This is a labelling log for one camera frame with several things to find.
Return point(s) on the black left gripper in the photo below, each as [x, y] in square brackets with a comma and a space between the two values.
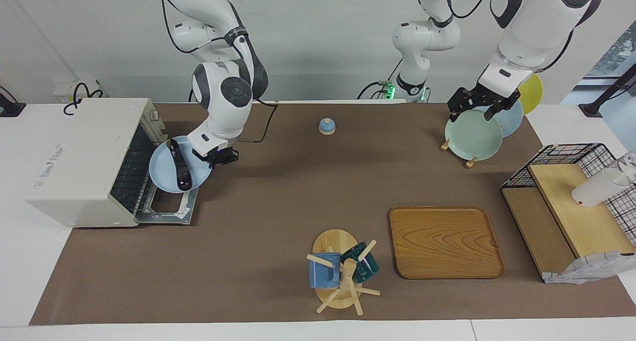
[477, 98]

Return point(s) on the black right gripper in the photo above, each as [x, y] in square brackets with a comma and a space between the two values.
[218, 155]

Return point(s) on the dark purple eggplant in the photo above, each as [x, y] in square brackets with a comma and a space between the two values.
[182, 174]

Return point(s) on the light blue plate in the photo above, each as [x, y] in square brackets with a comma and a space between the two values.
[161, 172]

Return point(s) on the glass oven door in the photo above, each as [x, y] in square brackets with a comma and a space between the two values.
[169, 207]

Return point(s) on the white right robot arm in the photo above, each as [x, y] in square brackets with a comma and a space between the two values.
[228, 112]

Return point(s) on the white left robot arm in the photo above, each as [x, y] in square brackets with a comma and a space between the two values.
[531, 28]

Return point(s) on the white toaster oven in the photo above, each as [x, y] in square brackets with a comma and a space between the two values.
[69, 157]

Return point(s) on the pale green plate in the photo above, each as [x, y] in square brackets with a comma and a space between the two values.
[473, 137]

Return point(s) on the blue racked plate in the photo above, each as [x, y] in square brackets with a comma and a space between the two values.
[512, 121]

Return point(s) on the wooden plate rack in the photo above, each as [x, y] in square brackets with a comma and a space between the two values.
[470, 163]

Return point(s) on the yellow plate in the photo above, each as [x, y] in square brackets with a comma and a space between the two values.
[534, 92]

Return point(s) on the brown table mat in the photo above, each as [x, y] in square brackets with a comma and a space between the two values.
[278, 261]

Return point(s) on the small blue bell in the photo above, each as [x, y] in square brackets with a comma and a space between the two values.
[327, 127]

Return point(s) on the wooden serving tray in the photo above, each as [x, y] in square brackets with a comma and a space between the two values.
[447, 241]

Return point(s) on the white cup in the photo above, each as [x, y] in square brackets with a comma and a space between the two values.
[594, 189]

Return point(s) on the wooden mug tree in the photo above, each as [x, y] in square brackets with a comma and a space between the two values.
[338, 239]

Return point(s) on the blue mug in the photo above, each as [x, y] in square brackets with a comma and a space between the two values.
[322, 274]

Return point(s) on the wooden shelf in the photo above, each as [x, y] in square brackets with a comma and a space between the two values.
[586, 221]

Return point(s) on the clear glass cup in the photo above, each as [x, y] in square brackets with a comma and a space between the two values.
[630, 163]

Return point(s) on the dark green mug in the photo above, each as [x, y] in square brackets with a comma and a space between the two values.
[366, 269]

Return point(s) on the grey patterned cloth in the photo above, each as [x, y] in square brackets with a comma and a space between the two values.
[586, 269]

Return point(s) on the black table clamp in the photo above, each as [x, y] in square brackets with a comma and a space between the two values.
[10, 110]

